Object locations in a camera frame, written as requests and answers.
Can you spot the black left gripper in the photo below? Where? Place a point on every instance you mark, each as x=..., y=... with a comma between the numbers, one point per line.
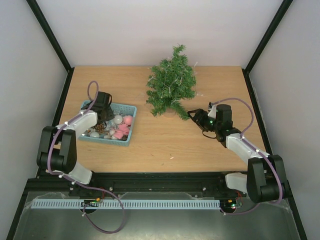
x=111, y=114

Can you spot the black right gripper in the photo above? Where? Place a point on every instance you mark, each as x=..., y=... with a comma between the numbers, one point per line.
x=202, y=120

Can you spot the pine cone ornament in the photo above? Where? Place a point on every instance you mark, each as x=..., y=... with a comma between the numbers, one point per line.
x=100, y=128

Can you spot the small green christmas tree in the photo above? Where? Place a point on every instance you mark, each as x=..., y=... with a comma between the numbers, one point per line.
x=171, y=81

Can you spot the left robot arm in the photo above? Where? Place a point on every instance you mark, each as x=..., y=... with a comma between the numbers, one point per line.
x=57, y=152

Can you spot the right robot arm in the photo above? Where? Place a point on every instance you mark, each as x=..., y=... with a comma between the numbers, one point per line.
x=265, y=179

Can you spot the wooden tree base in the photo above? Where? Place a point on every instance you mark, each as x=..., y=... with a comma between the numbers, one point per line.
x=169, y=113

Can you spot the white ball ornament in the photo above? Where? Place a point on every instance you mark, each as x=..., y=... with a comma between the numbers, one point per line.
x=118, y=119

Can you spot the pink pompom ornament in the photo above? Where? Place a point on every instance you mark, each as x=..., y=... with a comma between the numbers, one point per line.
x=128, y=120

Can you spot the pink felt ornament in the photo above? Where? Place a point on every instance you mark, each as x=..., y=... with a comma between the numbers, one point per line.
x=122, y=130

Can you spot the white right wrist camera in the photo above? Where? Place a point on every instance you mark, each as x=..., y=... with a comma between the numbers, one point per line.
x=212, y=110

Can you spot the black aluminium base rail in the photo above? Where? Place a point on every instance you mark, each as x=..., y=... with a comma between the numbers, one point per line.
x=204, y=184

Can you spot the light blue cable duct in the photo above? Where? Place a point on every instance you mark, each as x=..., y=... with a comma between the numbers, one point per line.
x=127, y=204

